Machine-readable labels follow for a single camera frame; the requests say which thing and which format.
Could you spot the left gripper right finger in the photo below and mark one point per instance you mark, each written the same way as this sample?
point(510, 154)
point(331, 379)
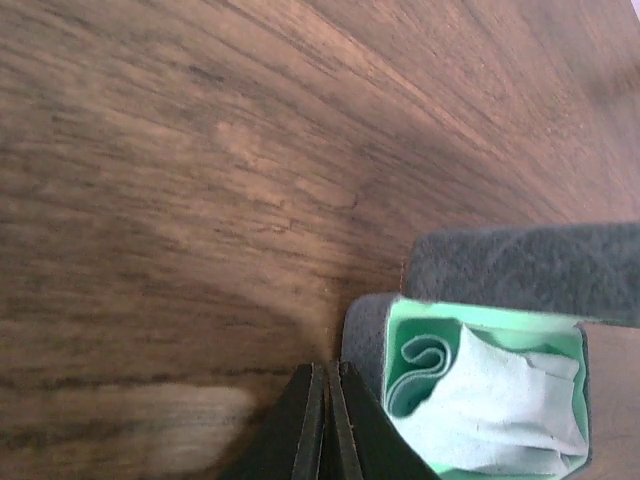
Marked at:
point(360, 442)

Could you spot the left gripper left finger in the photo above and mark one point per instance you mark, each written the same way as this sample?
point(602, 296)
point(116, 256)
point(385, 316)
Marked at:
point(289, 444)

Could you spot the light blue cleaning cloth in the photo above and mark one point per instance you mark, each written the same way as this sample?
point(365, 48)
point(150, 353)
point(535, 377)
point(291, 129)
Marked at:
point(473, 406)

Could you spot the teal glasses case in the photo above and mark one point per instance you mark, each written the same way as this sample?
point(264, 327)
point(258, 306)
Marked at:
point(589, 270)

